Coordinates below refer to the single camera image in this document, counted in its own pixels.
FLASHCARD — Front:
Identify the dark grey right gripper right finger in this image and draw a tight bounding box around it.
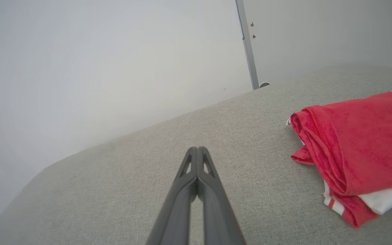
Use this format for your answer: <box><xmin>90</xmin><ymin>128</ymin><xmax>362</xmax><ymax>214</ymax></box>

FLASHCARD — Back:
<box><xmin>198</xmin><ymin>147</ymin><xmax>246</xmax><ymax>245</ymax></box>

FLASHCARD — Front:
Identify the red white striped jersey garment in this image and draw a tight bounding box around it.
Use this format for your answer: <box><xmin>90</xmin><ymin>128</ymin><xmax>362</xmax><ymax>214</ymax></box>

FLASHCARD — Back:
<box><xmin>286</xmin><ymin>87</ymin><xmax>392</xmax><ymax>228</ymax></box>

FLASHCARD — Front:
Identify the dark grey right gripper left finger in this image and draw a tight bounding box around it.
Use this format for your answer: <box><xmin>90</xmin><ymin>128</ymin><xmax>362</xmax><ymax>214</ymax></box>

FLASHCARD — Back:
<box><xmin>145</xmin><ymin>147</ymin><xmax>199</xmax><ymax>245</ymax></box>

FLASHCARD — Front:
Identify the grey metal pole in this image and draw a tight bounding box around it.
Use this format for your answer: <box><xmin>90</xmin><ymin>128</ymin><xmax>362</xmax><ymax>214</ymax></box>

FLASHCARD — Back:
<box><xmin>235</xmin><ymin>0</ymin><xmax>260</xmax><ymax>91</ymax></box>

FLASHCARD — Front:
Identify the grey fabric sofa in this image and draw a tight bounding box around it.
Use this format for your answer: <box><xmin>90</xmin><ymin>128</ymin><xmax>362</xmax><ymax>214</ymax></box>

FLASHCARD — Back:
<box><xmin>0</xmin><ymin>64</ymin><xmax>392</xmax><ymax>245</ymax></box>

